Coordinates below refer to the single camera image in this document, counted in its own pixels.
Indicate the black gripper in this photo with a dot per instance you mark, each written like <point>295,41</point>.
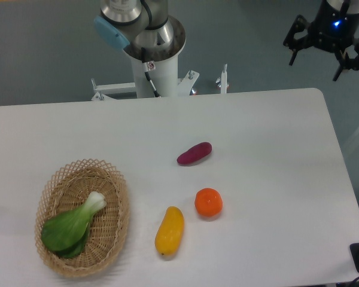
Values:
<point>335,21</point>

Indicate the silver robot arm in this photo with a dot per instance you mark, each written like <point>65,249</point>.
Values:
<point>145,28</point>

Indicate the purple sweet potato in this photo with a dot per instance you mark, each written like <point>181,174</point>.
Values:
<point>195,154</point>

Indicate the orange fruit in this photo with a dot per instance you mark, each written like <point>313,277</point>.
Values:
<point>208,202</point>

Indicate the yellow mango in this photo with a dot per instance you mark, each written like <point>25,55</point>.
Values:
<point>170,232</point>

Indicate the woven wicker basket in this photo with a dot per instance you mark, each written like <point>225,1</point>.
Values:
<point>68,188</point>

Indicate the green bok choy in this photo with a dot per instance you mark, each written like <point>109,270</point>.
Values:
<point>66,233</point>

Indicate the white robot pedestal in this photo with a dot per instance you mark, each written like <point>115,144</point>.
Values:
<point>151,79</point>

